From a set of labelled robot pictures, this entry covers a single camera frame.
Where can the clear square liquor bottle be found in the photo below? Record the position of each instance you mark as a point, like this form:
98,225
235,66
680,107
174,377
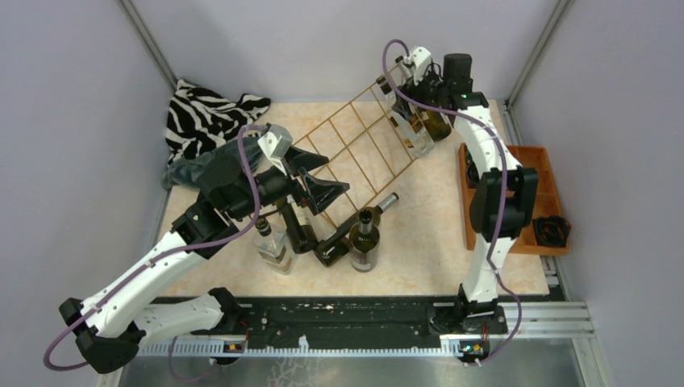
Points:
410,128

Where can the black rolled belt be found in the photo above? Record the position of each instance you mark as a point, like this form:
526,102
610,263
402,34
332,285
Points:
552,231

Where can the dark bottle lying down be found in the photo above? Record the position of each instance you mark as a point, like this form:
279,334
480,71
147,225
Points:
333,248

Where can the gold wire wine rack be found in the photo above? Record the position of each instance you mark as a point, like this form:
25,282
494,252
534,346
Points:
365,149

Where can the dark bottle leaning on rack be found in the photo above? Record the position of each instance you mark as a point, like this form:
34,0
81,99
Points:
298,226

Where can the olive green wine bottle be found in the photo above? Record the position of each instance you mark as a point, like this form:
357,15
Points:
435,125

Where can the dark rolled tie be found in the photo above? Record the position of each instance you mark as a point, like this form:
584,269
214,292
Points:
471,171

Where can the brown wine bottle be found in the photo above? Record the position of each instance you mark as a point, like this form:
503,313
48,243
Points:
364,238

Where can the clear liquor bottle left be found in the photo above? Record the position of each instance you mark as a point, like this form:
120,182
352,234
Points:
273,245

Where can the zebra striped cloth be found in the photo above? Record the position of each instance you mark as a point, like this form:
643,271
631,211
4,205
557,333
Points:
199,120

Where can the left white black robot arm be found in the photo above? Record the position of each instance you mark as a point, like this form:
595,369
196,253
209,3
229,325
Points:
111,326

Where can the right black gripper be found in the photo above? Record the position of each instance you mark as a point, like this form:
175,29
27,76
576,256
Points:
412,89

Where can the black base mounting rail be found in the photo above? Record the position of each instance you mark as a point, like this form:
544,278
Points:
357,323

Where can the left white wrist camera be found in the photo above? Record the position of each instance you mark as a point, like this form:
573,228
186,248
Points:
274,144

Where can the grey plush cloth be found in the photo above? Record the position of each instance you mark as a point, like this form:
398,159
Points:
186,172

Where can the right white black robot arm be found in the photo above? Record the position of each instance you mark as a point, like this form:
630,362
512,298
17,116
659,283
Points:
505,190

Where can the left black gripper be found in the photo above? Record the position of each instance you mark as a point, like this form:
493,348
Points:
319,192

